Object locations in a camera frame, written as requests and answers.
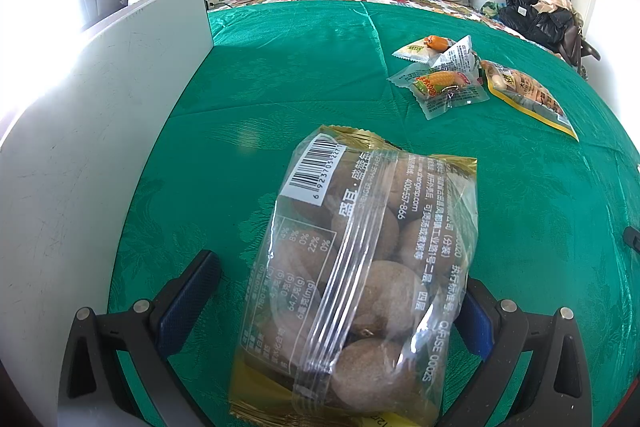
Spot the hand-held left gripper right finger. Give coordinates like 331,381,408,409
440,279,593,427

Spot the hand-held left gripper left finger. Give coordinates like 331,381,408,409
59,249,222,427

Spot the gold bag of brown balls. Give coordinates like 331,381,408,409
227,124,480,427

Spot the white cardboard box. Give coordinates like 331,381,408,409
0,0,213,375

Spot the pale packet with green label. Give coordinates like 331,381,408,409
391,39,443,65

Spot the peanut snack packet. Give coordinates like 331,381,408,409
480,59,580,142

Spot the black jacket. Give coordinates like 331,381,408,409
500,0,576,52

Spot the clear corn packet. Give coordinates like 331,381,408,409
387,66,491,122

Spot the green satin cloth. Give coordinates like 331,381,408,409
120,1,640,427

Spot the silver triangular packet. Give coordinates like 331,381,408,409
432,35,481,72

